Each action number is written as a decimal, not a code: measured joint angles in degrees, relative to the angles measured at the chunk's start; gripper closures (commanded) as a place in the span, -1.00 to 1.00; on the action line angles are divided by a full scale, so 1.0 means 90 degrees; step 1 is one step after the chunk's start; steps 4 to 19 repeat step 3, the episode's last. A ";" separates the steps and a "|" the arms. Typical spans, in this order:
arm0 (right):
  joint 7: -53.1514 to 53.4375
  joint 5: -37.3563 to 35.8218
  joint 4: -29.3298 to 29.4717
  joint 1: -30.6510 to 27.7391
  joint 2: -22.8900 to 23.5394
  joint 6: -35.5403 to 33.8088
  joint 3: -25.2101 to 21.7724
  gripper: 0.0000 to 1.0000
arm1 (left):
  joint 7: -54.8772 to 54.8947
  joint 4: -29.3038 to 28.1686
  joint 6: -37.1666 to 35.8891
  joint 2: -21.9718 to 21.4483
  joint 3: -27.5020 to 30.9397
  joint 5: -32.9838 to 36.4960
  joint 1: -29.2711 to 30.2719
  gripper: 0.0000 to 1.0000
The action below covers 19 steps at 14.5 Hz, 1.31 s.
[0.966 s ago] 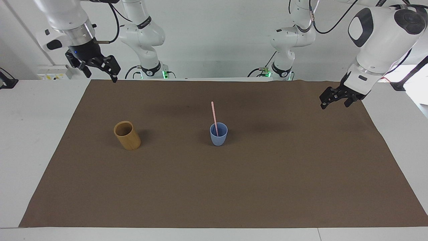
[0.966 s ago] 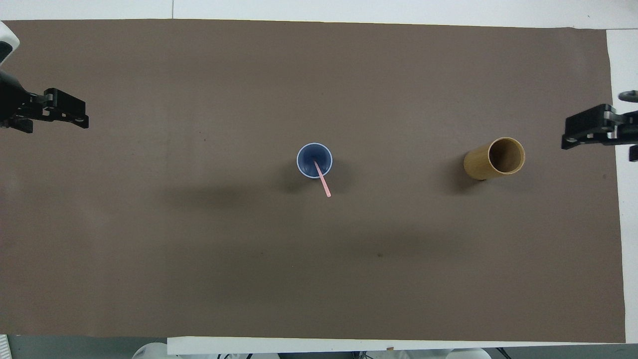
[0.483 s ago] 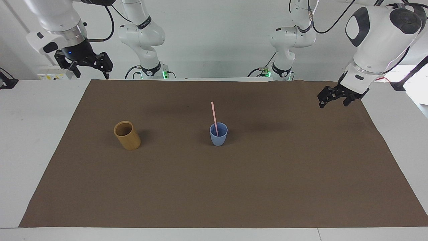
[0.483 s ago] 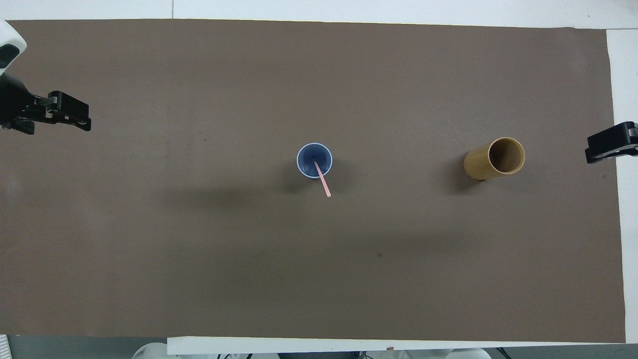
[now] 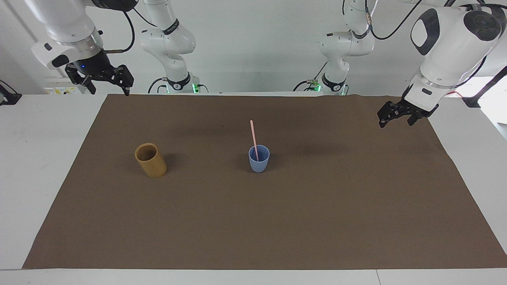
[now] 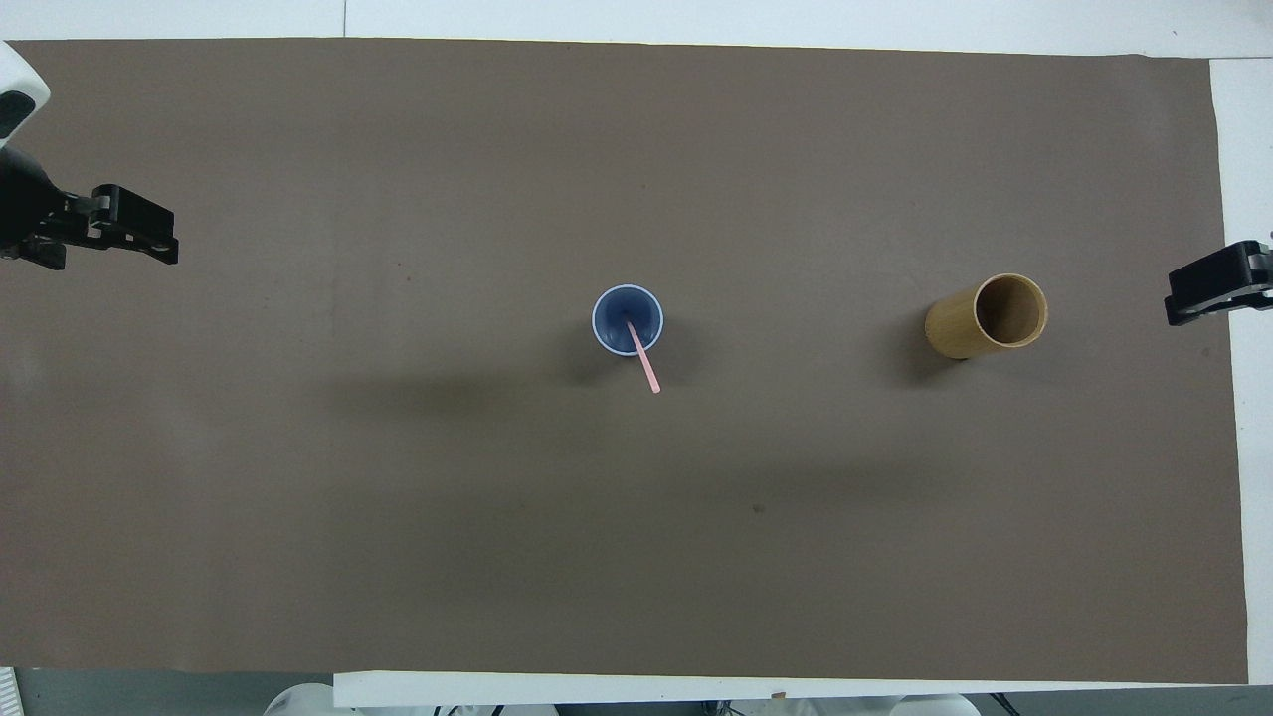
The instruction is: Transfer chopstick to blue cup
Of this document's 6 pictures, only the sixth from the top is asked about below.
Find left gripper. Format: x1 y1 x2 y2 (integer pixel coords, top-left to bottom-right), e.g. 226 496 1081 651
0 147 181 271

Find blue cup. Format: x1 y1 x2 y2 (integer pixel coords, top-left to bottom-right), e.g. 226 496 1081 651
592 284 665 358

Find pink chopstick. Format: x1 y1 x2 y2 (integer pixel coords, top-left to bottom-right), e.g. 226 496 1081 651
624 319 662 395

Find wooden cylinder holder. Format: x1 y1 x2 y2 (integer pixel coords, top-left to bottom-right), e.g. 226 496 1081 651
924 273 1049 361

